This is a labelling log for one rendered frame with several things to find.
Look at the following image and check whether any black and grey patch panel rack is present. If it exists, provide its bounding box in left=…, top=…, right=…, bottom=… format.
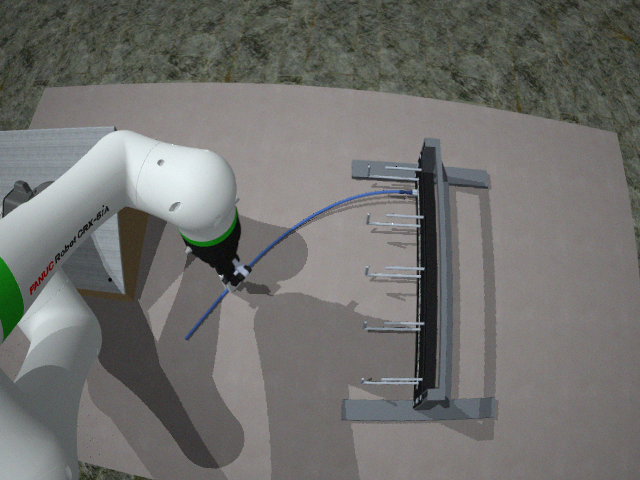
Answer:
left=341, top=138, right=495, bottom=421

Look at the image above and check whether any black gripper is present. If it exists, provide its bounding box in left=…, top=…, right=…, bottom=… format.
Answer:
left=200, top=242, right=252, bottom=293

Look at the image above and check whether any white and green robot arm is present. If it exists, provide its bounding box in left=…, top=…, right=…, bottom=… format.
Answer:
left=0, top=130, right=241, bottom=480

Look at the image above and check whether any blue cable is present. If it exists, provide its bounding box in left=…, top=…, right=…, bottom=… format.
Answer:
left=185, top=190, right=405, bottom=340

